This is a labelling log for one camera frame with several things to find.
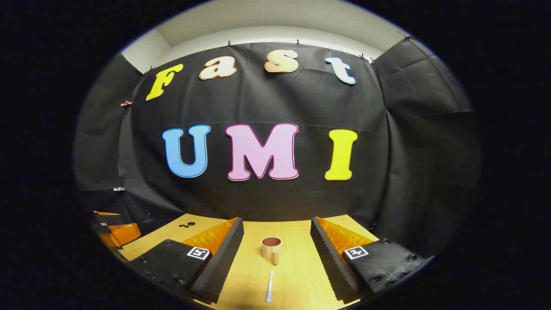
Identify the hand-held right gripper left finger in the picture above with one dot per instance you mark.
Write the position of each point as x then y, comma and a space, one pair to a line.
221, 267

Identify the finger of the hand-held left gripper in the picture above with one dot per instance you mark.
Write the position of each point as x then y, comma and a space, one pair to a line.
105, 219
125, 234

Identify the white toothbrush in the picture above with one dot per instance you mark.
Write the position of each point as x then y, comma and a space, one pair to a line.
269, 288

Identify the beige cup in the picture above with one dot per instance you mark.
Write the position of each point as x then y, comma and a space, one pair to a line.
271, 252

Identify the wooden desktop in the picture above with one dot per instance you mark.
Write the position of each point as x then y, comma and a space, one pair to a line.
292, 275

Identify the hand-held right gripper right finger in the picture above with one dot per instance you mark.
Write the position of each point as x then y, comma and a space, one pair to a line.
331, 267

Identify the black backdrop cloth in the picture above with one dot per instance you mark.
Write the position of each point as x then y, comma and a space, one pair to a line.
267, 198

